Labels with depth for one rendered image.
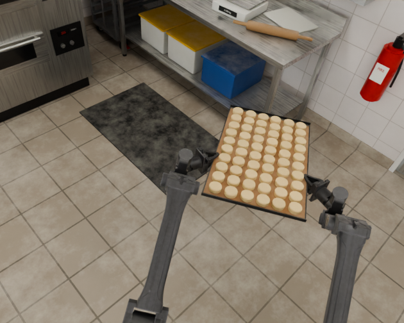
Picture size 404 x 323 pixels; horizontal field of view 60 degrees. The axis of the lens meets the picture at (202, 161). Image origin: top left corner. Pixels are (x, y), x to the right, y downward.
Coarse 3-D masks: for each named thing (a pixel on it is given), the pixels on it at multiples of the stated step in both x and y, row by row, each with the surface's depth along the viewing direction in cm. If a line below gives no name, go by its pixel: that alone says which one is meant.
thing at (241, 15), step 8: (216, 0) 259; (224, 0) 260; (232, 0) 257; (240, 0) 258; (248, 0) 259; (256, 0) 260; (264, 0) 262; (216, 8) 260; (224, 8) 255; (232, 8) 252; (240, 8) 253; (248, 8) 251; (256, 8) 256; (264, 8) 265; (232, 16) 255; (240, 16) 251; (248, 16) 252; (256, 16) 262
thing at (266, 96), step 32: (192, 0) 271; (288, 0) 275; (224, 32) 244; (256, 32) 246; (320, 32) 255; (288, 64) 225; (320, 64) 276; (224, 96) 301; (256, 96) 304; (288, 96) 308
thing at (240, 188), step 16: (224, 128) 163; (240, 128) 164; (304, 160) 153; (208, 176) 141; (240, 176) 143; (272, 176) 144; (288, 176) 145; (208, 192) 135; (240, 192) 137; (256, 192) 137; (272, 192) 138; (288, 192) 139; (304, 192) 140; (272, 208) 133; (304, 208) 134
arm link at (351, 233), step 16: (336, 224) 92; (352, 224) 88; (352, 240) 86; (336, 256) 89; (352, 256) 85; (336, 272) 85; (352, 272) 84; (336, 288) 84; (352, 288) 84; (336, 304) 83; (336, 320) 82
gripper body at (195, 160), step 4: (196, 148) 144; (196, 152) 146; (200, 152) 143; (196, 156) 144; (200, 156) 144; (204, 156) 142; (192, 160) 143; (196, 160) 143; (200, 160) 144; (204, 160) 142; (192, 164) 142; (196, 164) 143; (200, 164) 144; (204, 164) 144; (192, 168) 143; (196, 168) 144; (200, 168) 148; (200, 172) 149; (204, 172) 149
